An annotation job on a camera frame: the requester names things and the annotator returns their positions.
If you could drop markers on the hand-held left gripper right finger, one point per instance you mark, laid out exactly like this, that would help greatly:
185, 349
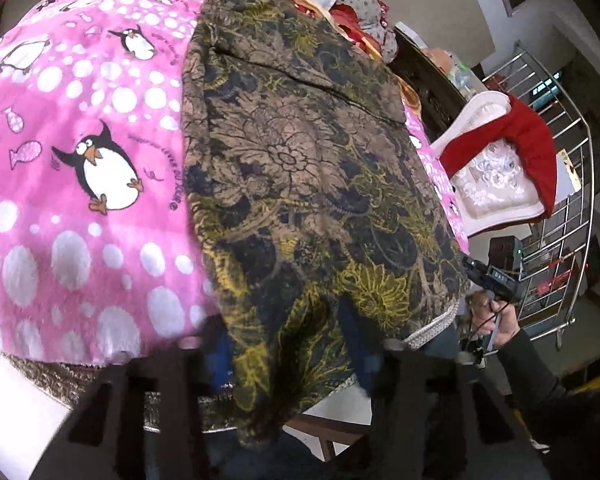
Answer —
405, 400

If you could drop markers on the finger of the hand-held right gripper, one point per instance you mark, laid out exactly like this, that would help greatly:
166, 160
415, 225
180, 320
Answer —
472, 270

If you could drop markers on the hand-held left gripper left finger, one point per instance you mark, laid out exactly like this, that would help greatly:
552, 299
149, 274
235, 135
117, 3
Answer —
180, 400

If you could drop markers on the brown floral patterned garment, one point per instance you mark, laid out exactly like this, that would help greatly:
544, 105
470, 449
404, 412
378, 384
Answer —
305, 185

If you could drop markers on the person's right forearm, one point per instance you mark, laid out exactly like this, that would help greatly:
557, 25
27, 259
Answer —
555, 395

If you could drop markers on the person's right hand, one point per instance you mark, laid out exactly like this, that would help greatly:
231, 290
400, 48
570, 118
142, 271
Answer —
502, 325

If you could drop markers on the white ornate chair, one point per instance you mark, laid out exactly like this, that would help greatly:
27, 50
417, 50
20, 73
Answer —
500, 190

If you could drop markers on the metal railing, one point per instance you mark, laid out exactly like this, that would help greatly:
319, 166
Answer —
575, 185

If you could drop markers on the bed with beige trim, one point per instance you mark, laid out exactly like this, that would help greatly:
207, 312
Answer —
55, 385

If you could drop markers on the red cloth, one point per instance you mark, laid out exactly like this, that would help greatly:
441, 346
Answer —
525, 130

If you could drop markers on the dark carved wooden cabinet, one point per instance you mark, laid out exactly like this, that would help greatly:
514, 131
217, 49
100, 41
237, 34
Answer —
425, 90

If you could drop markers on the pastel clutter pile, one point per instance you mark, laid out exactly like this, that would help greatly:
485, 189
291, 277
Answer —
450, 67

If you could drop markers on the pink penguin print blanket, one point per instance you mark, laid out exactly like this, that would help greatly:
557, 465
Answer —
80, 135

